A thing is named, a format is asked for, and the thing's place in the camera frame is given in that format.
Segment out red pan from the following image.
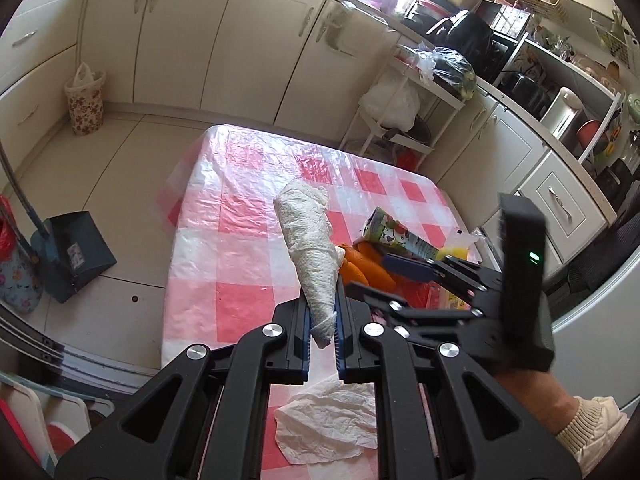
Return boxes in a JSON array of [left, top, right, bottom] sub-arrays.
[[575, 120, 601, 151]]

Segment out white base kitchen cabinets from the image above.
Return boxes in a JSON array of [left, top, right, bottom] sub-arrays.
[[0, 0, 618, 271]]

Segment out black blender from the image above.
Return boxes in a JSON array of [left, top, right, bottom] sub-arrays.
[[595, 132, 640, 196]]

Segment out large white tissue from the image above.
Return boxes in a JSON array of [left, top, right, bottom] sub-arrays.
[[274, 377, 378, 463]]

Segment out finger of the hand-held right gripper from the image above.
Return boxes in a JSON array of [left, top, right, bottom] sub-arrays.
[[345, 281, 408, 328], [382, 252, 451, 283]]

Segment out grey dustpan handle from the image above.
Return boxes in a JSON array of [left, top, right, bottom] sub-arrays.
[[0, 142, 51, 241]]

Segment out black rice cooker pot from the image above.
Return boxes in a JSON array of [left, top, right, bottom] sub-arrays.
[[500, 71, 548, 111]]

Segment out large white plastic bag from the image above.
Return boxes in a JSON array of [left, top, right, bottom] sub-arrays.
[[360, 77, 422, 131]]

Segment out dark bag of vegetables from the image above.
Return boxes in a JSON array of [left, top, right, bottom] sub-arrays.
[[430, 47, 477, 101]]

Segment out small white plastic bag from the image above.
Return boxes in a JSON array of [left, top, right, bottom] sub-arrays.
[[400, 45, 436, 83]]

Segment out red plastic bag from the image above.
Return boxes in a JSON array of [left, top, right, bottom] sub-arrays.
[[395, 147, 426, 171]]

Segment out pink checkered plastic tablecloth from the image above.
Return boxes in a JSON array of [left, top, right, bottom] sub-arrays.
[[160, 124, 483, 480]]

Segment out white paper towel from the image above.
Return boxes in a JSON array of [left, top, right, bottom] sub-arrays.
[[273, 180, 346, 348]]

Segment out white wire basket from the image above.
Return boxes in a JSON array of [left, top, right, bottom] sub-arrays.
[[590, 10, 636, 66], [515, 0, 571, 23]]

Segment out flowered blue bag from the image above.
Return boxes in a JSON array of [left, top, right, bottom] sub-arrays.
[[0, 195, 45, 315]]

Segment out yellow snack packet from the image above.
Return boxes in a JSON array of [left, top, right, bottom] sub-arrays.
[[435, 242, 483, 311]]

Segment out flowered wastebasket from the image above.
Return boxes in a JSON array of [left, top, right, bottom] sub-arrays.
[[64, 62, 107, 136]]

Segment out white shelf rack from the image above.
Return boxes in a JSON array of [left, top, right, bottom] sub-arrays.
[[492, 32, 626, 163]]

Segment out clear plastic bag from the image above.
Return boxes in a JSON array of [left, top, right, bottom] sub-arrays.
[[467, 227, 501, 273]]

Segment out white electric kettle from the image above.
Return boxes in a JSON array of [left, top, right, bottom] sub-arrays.
[[542, 86, 586, 136]]

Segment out red foil wrapper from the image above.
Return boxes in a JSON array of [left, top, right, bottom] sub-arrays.
[[395, 280, 453, 313]]

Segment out white hanging cabinet bin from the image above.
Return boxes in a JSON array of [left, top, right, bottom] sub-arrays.
[[324, 2, 362, 56]]

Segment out black frying pan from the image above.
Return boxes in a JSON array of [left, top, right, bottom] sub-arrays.
[[382, 117, 433, 148]]

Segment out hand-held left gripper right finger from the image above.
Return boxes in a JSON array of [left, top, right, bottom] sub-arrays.
[[336, 302, 586, 480]]

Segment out dark blue dustpan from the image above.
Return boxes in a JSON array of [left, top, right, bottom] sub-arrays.
[[31, 211, 118, 304]]

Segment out dark cloth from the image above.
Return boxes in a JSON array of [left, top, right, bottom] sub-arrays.
[[547, 207, 640, 296]]

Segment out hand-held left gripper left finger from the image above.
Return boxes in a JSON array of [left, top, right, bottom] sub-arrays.
[[55, 302, 313, 480]]

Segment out stack of cooking pots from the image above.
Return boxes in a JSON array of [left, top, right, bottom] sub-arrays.
[[407, 0, 446, 21]]

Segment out microwave oven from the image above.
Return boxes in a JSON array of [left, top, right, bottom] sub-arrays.
[[472, 0, 533, 41]]

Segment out white utility cart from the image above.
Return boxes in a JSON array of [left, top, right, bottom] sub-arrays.
[[342, 42, 468, 173]]

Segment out person's right forearm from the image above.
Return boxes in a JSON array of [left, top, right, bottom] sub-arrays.
[[492, 370, 628, 478]]

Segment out black air fryer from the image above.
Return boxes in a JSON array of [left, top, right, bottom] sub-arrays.
[[432, 10, 493, 68]]

